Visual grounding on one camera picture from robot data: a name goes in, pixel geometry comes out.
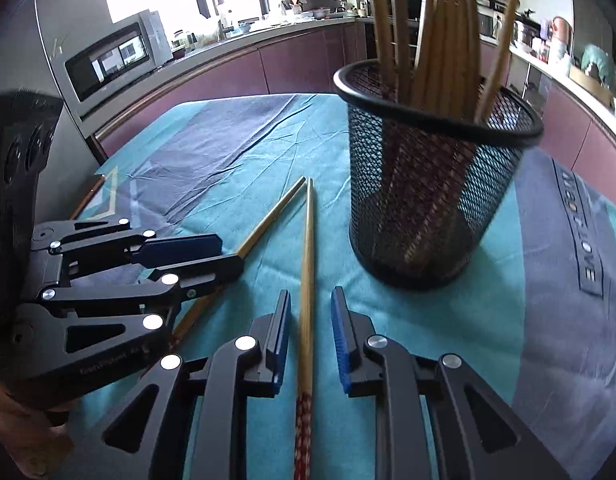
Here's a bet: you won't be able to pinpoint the pink kettle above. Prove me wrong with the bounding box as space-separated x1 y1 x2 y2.
552 16 575 56

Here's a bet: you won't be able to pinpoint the person's left hand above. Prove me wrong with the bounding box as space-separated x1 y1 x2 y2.
0 375 74 477

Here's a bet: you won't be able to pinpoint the black mesh cup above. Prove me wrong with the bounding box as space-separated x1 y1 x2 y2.
333 58 545 291

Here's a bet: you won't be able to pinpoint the bunch of wooden chopsticks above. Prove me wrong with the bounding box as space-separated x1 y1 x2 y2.
365 0 520 266

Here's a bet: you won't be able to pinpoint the stainless steel microwave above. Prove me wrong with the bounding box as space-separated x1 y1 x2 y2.
62 9 175 121

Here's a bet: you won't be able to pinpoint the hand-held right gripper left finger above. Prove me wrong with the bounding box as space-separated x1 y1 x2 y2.
58 289 293 480

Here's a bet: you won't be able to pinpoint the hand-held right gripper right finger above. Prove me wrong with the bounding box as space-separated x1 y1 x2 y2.
330 286 571 480

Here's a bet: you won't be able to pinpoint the kitchen faucet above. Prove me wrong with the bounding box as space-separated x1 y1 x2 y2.
210 0 227 36

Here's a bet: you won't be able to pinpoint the teal and grey tablecloth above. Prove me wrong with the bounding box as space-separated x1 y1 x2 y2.
62 92 616 480

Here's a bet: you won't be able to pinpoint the long pink base cabinets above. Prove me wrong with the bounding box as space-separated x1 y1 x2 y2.
95 22 369 158

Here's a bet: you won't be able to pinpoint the pink peninsula cabinets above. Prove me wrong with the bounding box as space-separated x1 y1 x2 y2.
508 50 616 201

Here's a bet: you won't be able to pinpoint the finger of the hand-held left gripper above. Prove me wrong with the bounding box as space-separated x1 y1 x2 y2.
32 217 223 286
15 254 245 398

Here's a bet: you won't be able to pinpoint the red-tipped wooden chopstick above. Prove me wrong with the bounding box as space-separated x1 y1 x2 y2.
294 178 316 480
138 176 307 378

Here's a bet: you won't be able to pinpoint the teal countertop appliance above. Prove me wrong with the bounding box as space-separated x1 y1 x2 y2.
580 44 616 81

